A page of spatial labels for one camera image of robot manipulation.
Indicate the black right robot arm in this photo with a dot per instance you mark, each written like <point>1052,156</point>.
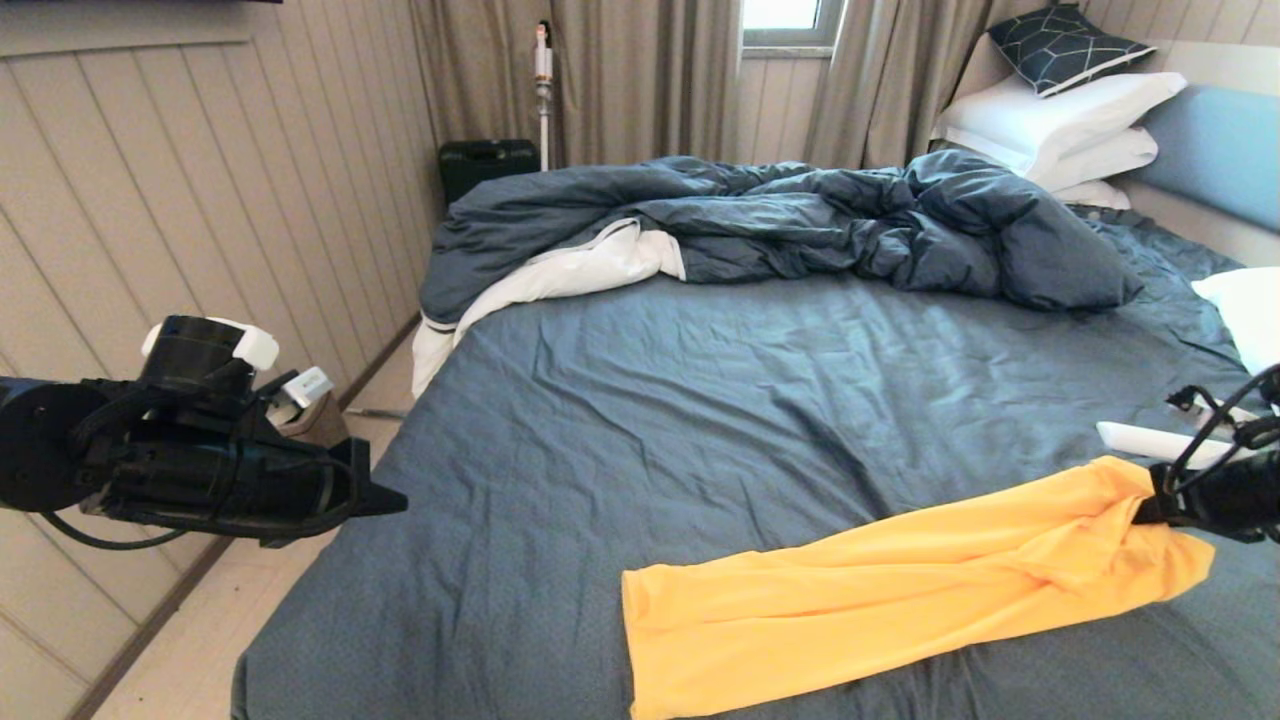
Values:
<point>1268,430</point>

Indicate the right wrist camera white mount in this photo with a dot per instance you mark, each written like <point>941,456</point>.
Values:
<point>1190,403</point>

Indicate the blue padded headboard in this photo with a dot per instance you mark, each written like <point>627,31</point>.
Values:
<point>1225,155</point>

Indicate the large white pillow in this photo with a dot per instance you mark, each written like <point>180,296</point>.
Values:
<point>1045,118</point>

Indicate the dark geometric patterned cushion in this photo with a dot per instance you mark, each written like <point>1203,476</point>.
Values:
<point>1060,48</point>

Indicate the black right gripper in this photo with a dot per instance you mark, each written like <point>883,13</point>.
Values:
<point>1230,500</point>

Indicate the window with grey frame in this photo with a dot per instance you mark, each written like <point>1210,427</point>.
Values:
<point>780,15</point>

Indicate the dark green hard case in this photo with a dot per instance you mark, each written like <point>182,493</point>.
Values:
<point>485,165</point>

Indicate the brown trash bin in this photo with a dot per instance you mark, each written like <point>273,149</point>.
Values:
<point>325,430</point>

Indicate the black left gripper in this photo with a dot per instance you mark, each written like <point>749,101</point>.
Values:
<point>240,495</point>

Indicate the yellow printed t-shirt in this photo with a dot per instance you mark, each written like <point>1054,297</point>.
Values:
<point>900,590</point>

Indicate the white flat oblong object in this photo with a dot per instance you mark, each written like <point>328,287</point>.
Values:
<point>1140,440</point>

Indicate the dark blue bed sheet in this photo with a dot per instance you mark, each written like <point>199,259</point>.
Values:
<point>750,380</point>

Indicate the beige curtain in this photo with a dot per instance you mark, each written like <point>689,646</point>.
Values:
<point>890,80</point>
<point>640,80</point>

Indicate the dark blue duvet white lining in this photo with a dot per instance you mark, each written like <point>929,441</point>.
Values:
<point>800,225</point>

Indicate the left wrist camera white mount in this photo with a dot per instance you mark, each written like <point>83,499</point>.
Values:
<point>305,388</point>

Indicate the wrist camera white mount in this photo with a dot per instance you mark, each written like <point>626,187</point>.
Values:
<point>1190,403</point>
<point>305,388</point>

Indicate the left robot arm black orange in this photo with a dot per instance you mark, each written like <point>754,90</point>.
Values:
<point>40,440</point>

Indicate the beige headboard frame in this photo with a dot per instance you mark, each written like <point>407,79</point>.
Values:
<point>1215,230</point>

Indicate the white stick vacuum cleaner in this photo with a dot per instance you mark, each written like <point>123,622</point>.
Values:
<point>543,62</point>

